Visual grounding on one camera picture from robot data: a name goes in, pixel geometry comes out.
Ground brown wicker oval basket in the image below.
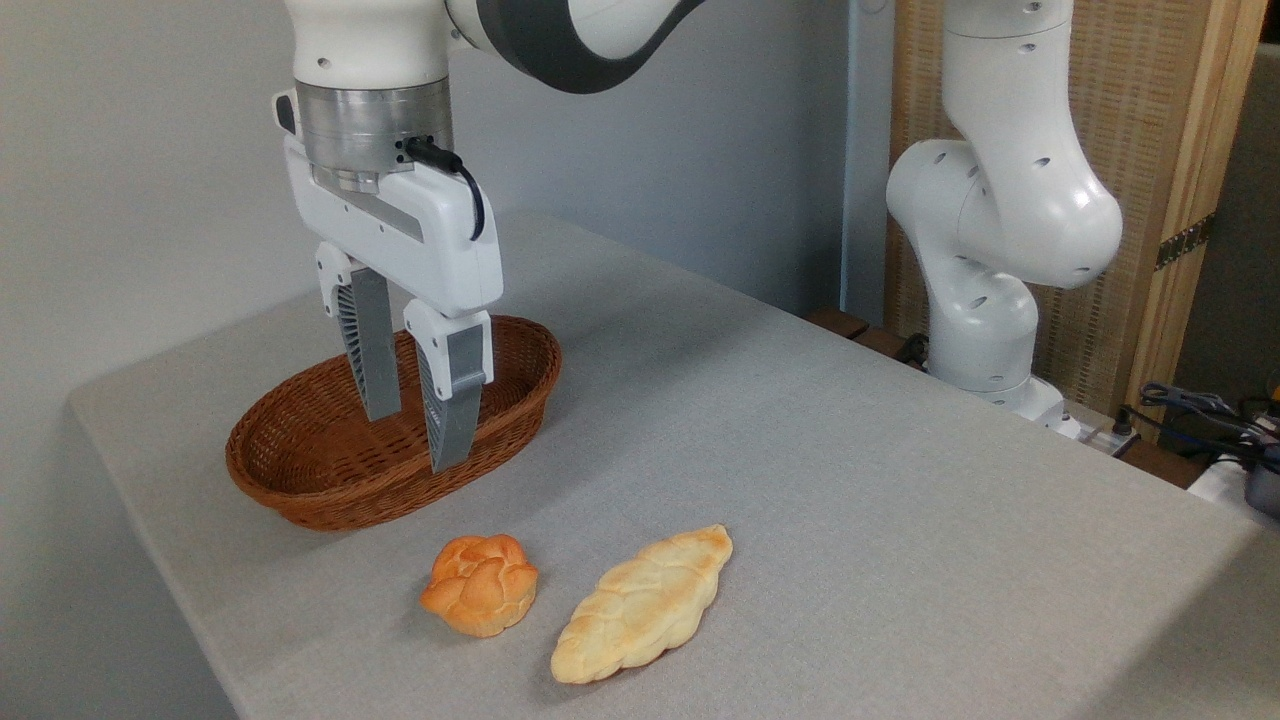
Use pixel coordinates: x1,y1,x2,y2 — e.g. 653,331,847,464
225,315,563,532

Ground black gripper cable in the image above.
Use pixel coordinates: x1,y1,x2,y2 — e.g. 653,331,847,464
403,136,487,241

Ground metal screen hinge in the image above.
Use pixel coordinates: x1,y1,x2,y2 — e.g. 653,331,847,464
1155,213,1216,271

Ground round orange bread roll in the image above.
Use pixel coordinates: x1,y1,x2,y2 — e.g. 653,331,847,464
420,534,540,639

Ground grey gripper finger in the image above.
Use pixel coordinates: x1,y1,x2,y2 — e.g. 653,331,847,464
316,240,402,422
403,298,494,473

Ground wooden woven folding screen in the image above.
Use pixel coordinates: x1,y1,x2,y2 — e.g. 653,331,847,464
885,0,1269,446

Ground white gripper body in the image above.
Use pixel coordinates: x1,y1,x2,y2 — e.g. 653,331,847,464
272,88,504,317

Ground grey tablecloth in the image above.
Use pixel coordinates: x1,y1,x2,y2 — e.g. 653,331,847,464
68,210,1280,720

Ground black cable bundle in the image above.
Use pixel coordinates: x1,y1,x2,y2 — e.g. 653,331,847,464
1138,382,1280,471

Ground long pale braided bread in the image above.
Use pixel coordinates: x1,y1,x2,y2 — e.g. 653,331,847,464
550,524,734,685

